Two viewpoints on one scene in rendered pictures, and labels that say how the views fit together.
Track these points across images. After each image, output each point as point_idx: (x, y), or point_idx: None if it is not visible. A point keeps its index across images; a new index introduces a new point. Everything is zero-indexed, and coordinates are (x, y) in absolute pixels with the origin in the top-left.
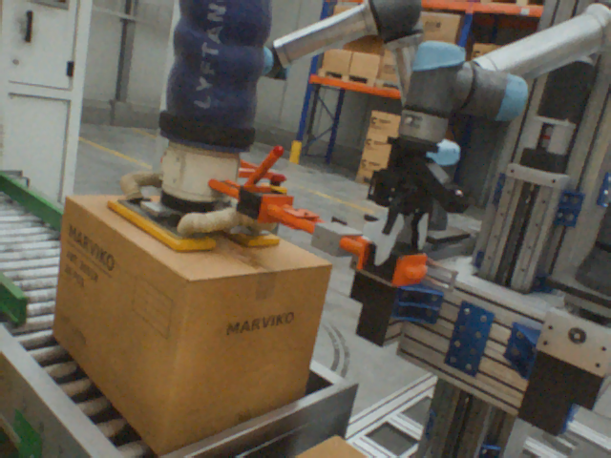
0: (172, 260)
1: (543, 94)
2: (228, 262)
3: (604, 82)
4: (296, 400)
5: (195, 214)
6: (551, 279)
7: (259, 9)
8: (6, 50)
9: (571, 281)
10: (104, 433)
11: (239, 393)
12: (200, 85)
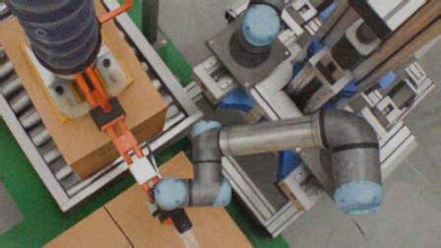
0: (59, 137)
1: (337, 44)
2: (93, 130)
3: (386, 52)
4: (158, 132)
5: (67, 109)
6: (299, 155)
7: (74, 29)
8: None
9: (313, 156)
10: (53, 157)
11: (116, 154)
12: (48, 57)
